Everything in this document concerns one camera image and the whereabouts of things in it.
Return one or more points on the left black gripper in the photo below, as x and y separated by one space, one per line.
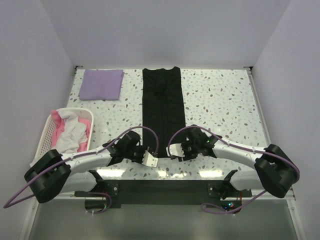
143 148

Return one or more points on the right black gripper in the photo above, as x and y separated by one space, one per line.
186 157

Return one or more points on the black t shirt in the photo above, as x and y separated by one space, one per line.
163 108

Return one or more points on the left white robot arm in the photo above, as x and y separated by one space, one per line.
56 173

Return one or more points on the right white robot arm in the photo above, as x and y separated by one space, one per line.
271 169

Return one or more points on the white t shirt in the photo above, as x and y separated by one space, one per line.
71 132

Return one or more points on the folded purple t shirt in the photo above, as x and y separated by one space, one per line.
101 85

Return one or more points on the pink t shirt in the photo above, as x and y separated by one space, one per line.
71 134

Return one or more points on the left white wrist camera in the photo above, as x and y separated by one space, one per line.
149 160

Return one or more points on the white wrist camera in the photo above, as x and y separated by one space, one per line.
175 151
149 160

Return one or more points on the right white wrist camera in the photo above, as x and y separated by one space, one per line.
175 151

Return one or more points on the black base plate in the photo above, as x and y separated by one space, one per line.
162 192

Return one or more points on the aluminium frame rail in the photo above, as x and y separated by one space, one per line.
266 196

